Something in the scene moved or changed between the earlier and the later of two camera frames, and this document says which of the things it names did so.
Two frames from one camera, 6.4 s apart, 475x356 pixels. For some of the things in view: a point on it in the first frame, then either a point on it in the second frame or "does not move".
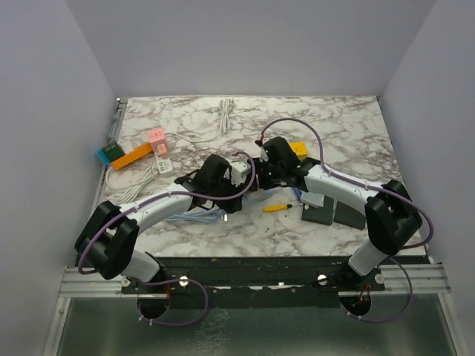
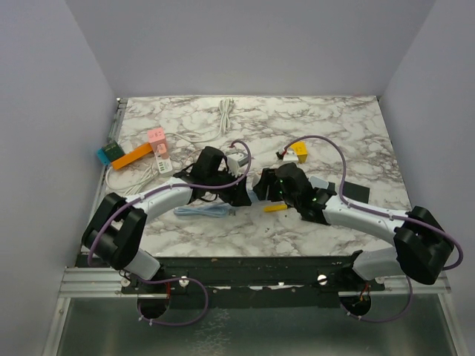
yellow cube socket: [300, 148] does not move
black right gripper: [260, 165] to [269, 176]
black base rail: [291, 274] does not move
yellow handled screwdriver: [273, 208] does not move
